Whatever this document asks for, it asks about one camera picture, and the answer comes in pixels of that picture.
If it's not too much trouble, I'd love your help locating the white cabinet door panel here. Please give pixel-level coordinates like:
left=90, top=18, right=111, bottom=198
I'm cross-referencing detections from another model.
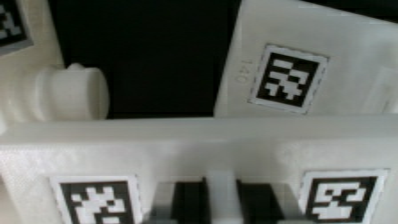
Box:
left=0, top=115, right=398, bottom=224
left=216, top=0, right=398, bottom=117

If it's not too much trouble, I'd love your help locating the white cabinet body box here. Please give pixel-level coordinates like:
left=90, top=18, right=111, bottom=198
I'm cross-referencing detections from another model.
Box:
left=0, top=0, right=111, bottom=126

